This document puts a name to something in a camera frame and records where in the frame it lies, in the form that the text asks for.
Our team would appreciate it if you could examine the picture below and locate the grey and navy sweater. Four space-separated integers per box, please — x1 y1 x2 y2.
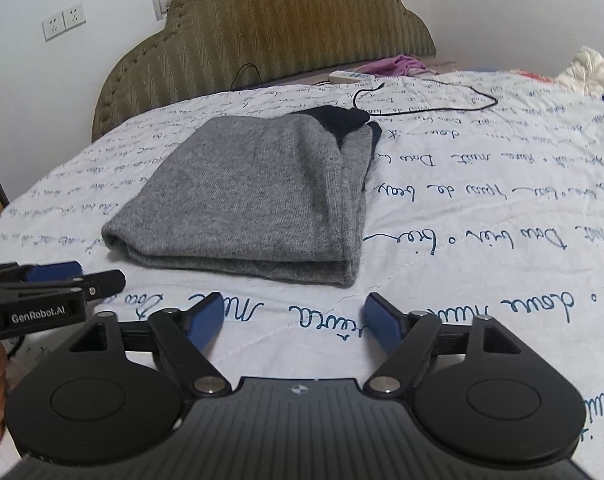
101 105 383 289

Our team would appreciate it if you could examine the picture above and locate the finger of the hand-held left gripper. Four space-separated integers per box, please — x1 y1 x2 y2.
0 260 85 286
71 269 128 303

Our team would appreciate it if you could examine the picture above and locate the olive padded headboard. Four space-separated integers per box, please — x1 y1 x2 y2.
91 0 438 144

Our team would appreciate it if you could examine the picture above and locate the purple cloth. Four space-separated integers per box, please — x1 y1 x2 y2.
369 54 431 77

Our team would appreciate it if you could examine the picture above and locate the thin black cable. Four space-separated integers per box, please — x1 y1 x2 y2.
229 63 265 94

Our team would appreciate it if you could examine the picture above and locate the white printed blanket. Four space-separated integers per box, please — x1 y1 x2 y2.
0 67 604 467

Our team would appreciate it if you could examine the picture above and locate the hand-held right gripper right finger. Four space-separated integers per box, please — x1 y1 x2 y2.
364 292 525 398

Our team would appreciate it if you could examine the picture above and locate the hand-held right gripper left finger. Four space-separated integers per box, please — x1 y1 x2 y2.
64 291 233 398

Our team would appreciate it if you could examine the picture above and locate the white power strip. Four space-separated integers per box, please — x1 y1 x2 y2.
329 70 375 84

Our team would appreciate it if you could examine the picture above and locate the white wall socket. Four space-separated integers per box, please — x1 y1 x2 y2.
63 2 88 30
42 11 66 44

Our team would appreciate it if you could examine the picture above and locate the white fluffy blanket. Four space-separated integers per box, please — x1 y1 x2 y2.
553 45 604 100

